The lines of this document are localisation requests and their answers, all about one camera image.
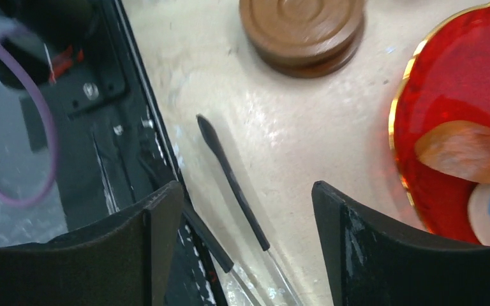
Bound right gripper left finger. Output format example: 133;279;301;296
0;181;184;305

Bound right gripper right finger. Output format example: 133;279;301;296
311;181;490;305

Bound black serving tongs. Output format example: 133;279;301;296
187;113;302;305

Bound brown bread roll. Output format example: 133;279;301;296
414;120;490;184

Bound red three-tier cake stand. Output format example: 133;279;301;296
388;2;490;244

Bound round brown wooden lid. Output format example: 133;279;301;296
239;0;366;78

